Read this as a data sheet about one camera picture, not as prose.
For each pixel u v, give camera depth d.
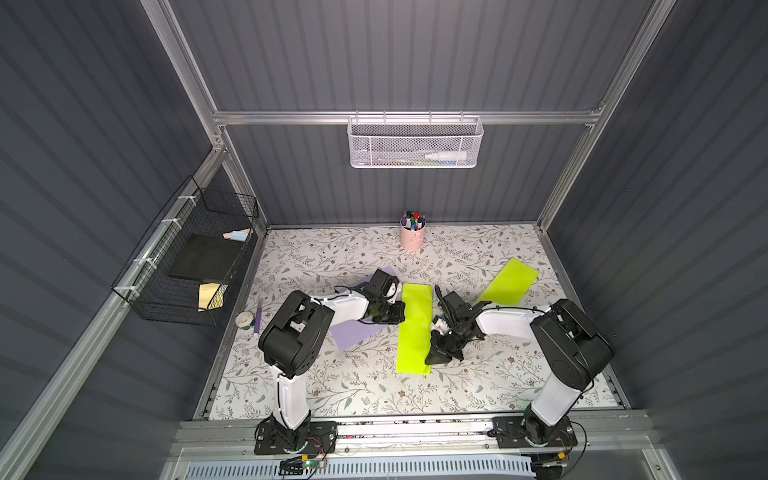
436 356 0.79
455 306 0.76
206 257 0.74
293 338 0.51
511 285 1.03
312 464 0.70
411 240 1.09
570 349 0.47
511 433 0.73
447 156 0.88
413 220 1.05
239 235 0.82
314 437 0.73
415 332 0.92
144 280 0.62
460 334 0.71
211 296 0.61
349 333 0.93
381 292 0.78
